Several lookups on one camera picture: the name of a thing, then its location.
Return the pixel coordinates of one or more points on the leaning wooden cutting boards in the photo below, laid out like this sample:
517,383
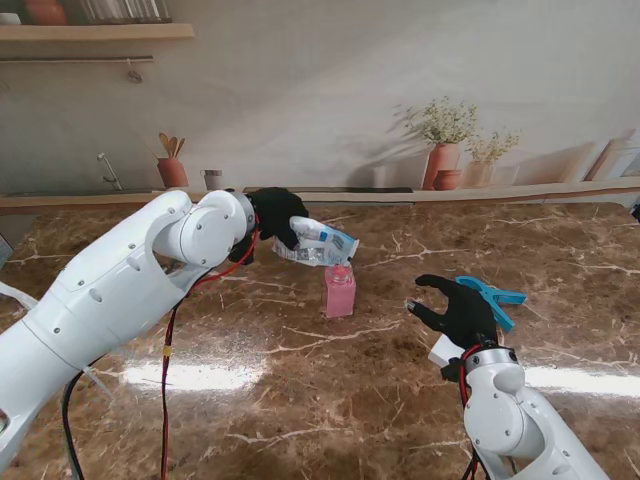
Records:
610,160

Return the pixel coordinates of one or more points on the long wooden counter ledge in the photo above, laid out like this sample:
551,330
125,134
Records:
450,196

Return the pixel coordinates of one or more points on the blue plastic bag clip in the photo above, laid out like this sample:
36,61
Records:
500,300

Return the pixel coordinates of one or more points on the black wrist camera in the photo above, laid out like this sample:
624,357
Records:
242,252
451,371

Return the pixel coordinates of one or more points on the round terracotta jar on shelf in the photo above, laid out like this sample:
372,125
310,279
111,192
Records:
45,11

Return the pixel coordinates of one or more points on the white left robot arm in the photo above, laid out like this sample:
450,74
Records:
110,290

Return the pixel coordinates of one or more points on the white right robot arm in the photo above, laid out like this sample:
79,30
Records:
510,415

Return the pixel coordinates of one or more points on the white square bottle cap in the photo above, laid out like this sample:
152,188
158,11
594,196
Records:
440,352

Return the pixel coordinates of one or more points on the pale vase with flowers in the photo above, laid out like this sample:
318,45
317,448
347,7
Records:
482,172

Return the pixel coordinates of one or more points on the clear bottle with pink seasoning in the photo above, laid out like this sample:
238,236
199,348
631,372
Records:
340,297

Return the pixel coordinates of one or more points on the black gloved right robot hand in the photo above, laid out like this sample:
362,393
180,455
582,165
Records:
465,312

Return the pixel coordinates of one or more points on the glass jars on shelf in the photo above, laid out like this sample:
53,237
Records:
125,10

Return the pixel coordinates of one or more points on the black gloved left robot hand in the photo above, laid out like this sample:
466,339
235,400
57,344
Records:
277,212

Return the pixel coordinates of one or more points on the white blue salt bag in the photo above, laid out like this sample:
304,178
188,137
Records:
322,245

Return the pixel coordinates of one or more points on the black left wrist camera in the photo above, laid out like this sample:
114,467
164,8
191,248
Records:
242,252

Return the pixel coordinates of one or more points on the wooden wall shelf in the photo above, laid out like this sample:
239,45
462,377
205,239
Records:
100,32

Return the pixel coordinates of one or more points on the small round terracotta pot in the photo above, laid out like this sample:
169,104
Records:
447,181

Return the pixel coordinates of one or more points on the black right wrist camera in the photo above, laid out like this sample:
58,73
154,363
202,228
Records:
451,371

